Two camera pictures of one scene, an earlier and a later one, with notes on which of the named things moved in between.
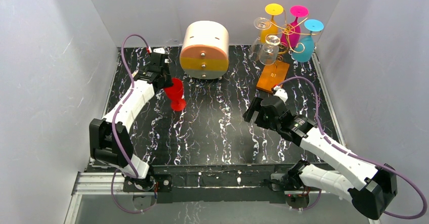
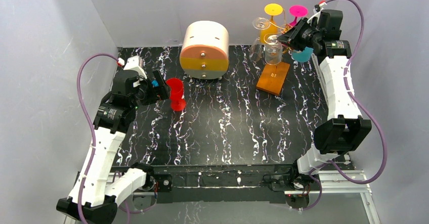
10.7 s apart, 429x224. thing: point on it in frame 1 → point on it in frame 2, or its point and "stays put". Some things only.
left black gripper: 164,80 → 161,90
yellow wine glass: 272,9 stays put
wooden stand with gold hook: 271,75 stays put
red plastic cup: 175,93 stays put
